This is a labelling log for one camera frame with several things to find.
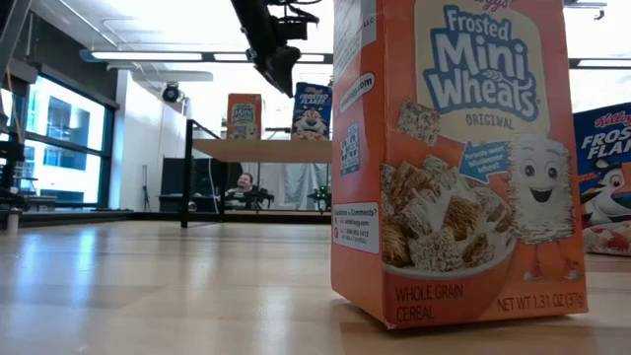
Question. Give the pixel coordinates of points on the black round ceiling camera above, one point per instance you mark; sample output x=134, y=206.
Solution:
x=171, y=92

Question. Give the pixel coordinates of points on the orange Frosted Mini Wheats box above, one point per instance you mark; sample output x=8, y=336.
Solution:
x=443, y=197
x=244, y=118

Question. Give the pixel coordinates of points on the blue Frosted Flakes box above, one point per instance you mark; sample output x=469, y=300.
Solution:
x=606, y=187
x=311, y=116

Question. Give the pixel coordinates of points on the small white post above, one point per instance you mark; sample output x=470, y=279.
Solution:
x=13, y=222

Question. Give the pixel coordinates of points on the long ceiling light fixture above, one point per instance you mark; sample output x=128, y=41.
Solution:
x=148, y=55

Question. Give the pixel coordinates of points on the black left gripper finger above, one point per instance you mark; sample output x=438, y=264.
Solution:
x=283, y=69

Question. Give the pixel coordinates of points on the wooden shelf with black frame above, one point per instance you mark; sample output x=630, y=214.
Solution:
x=256, y=150

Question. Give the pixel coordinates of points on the black equipment stand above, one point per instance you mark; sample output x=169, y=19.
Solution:
x=10, y=150

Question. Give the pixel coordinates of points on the person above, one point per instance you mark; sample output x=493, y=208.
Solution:
x=245, y=182

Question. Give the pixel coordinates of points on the window with dark frame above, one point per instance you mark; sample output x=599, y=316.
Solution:
x=64, y=128

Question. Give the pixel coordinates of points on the white hanging cloth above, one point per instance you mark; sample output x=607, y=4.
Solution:
x=296, y=182

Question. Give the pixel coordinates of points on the thin black tripod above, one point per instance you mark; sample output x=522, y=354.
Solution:
x=144, y=192

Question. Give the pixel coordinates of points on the black aluminium table frame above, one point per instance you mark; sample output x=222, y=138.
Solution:
x=98, y=217

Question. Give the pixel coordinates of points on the black background robot arm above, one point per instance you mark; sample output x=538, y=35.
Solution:
x=263, y=197
x=321, y=197

